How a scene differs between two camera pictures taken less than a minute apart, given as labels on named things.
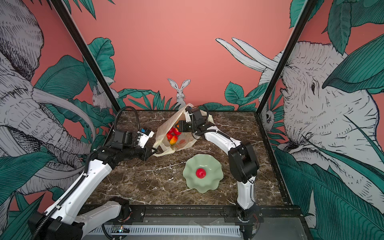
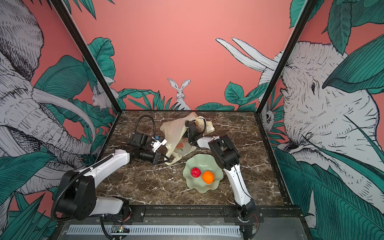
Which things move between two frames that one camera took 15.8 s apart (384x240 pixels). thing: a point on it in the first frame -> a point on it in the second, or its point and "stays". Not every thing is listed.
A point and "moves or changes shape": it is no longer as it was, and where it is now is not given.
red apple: (200, 173) moves or changes shape
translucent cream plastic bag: (161, 145) moves or changes shape
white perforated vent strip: (169, 230) stays
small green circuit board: (120, 229) stays
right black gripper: (182, 126) -> (185, 134)
